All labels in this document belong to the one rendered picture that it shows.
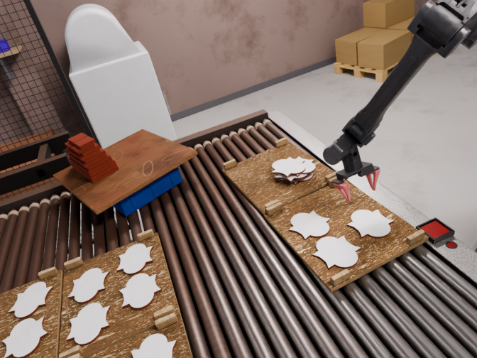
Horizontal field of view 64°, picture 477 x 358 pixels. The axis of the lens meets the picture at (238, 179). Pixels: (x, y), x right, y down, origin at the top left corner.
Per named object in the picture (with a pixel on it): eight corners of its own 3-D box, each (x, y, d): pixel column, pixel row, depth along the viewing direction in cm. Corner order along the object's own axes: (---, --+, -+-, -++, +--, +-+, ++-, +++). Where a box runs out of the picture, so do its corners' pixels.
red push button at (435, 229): (435, 223, 121) (435, 219, 120) (450, 234, 116) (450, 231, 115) (419, 230, 120) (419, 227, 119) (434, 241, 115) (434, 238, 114)
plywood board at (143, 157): (143, 131, 206) (142, 128, 205) (198, 154, 171) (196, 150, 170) (54, 177, 182) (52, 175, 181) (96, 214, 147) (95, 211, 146)
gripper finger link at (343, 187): (337, 202, 127) (329, 176, 125) (355, 194, 128) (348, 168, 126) (348, 207, 120) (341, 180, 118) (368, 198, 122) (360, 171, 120)
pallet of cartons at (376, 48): (399, 42, 548) (399, -12, 510) (455, 54, 471) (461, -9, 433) (325, 69, 520) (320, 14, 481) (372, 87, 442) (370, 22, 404)
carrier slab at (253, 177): (288, 143, 183) (287, 140, 182) (343, 180, 149) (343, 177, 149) (222, 172, 174) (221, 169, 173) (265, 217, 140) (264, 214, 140)
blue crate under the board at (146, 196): (150, 163, 195) (144, 146, 190) (184, 180, 174) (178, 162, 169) (96, 194, 180) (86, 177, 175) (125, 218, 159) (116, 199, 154)
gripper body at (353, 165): (336, 177, 125) (330, 157, 123) (362, 165, 127) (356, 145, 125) (347, 181, 119) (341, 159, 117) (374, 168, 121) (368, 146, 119)
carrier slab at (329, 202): (343, 181, 149) (343, 178, 148) (428, 240, 115) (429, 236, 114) (264, 218, 140) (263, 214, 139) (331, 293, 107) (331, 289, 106)
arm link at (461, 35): (475, 26, 81) (435, -4, 83) (463, 36, 78) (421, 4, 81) (374, 141, 117) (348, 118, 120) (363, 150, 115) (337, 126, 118)
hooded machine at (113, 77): (168, 127, 468) (123, -8, 387) (184, 148, 412) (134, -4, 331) (106, 150, 451) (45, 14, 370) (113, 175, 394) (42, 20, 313)
